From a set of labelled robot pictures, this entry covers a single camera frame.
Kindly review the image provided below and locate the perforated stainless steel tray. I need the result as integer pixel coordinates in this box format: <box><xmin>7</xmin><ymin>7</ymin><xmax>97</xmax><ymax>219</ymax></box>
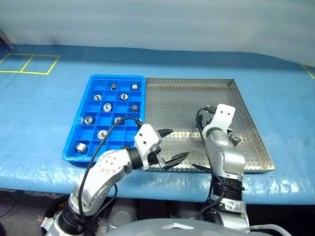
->
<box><xmin>145</xmin><ymin>77</ymin><xmax>276</xmax><ymax>175</ymax></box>

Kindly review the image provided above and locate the grey robot torso shell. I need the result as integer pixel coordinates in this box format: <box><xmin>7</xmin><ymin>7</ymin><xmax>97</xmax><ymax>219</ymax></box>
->
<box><xmin>103</xmin><ymin>217</ymin><xmax>252</xmax><ymax>236</ymax></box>

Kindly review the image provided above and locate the dark grey rounded shape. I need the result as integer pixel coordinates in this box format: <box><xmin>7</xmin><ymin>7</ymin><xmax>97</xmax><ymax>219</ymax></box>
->
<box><xmin>108</xmin><ymin>198</ymin><xmax>137</xmax><ymax>231</ymax></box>

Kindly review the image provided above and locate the blue compartment tray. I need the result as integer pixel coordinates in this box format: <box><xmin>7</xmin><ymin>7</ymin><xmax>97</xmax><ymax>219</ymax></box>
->
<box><xmin>61</xmin><ymin>74</ymin><xmax>146</xmax><ymax>168</ymax></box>

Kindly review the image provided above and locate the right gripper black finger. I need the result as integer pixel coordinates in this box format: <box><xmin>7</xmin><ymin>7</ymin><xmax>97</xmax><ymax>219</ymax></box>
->
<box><xmin>229</xmin><ymin>134</ymin><xmax>242</xmax><ymax>147</ymax></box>

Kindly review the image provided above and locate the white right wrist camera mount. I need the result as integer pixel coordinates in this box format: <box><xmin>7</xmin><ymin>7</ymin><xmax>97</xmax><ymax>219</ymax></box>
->
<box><xmin>205</xmin><ymin>103</ymin><xmax>236</xmax><ymax>135</ymax></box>

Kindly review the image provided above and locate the blue table cover sheet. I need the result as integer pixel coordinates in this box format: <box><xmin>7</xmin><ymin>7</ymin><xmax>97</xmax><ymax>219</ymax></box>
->
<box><xmin>0</xmin><ymin>43</ymin><xmax>315</xmax><ymax>205</ymax></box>

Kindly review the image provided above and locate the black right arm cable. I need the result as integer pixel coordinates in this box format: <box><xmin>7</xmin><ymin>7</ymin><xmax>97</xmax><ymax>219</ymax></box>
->
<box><xmin>195</xmin><ymin>106</ymin><xmax>226</xmax><ymax>221</ymax></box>

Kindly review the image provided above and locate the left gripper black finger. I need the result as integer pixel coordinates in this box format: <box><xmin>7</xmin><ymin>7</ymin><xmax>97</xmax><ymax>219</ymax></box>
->
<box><xmin>157</xmin><ymin>127</ymin><xmax>173</xmax><ymax>140</ymax></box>
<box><xmin>162</xmin><ymin>152</ymin><xmax>190</xmax><ymax>170</ymax></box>

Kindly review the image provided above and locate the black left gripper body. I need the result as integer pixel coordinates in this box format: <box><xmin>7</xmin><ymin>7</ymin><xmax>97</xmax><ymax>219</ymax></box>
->
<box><xmin>149</xmin><ymin>147</ymin><xmax>165</xmax><ymax>169</ymax></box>

